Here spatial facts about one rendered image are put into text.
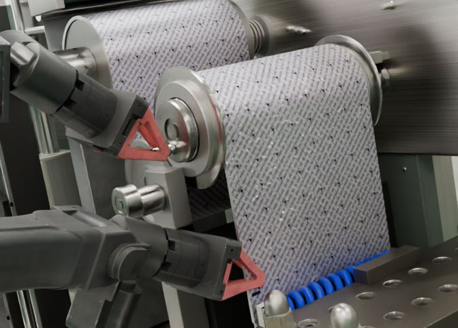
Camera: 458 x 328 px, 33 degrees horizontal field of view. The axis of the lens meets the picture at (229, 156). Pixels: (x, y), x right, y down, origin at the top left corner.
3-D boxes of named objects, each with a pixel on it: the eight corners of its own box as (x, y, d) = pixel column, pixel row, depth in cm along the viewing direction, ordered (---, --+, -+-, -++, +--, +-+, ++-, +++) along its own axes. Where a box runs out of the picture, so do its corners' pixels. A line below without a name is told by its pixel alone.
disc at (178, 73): (163, 181, 99) (145, 66, 96) (166, 180, 100) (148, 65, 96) (231, 197, 87) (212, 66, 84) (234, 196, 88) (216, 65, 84)
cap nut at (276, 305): (257, 331, 85) (249, 292, 84) (282, 320, 87) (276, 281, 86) (277, 339, 82) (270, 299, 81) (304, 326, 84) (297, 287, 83)
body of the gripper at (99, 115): (122, 156, 81) (67, 123, 77) (76, 142, 89) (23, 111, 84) (150, 101, 82) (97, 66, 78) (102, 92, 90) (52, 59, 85)
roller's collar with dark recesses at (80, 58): (44, 99, 111) (35, 54, 110) (82, 91, 114) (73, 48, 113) (62, 98, 106) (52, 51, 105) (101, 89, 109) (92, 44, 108)
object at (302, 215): (252, 322, 91) (224, 170, 88) (390, 260, 104) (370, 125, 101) (254, 323, 91) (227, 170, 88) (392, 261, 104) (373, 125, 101)
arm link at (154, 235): (125, 221, 77) (103, 205, 82) (99, 286, 77) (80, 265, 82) (181, 237, 81) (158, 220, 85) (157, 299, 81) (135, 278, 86)
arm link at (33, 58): (5, 93, 75) (37, 43, 75) (-14, 73, 81) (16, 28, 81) (60, 125, 79) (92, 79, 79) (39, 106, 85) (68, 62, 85)
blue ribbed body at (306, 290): (263, 327, 91) (258, 299, 91) (389, 269, 103) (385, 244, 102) (281, 333, 88) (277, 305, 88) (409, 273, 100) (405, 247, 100)
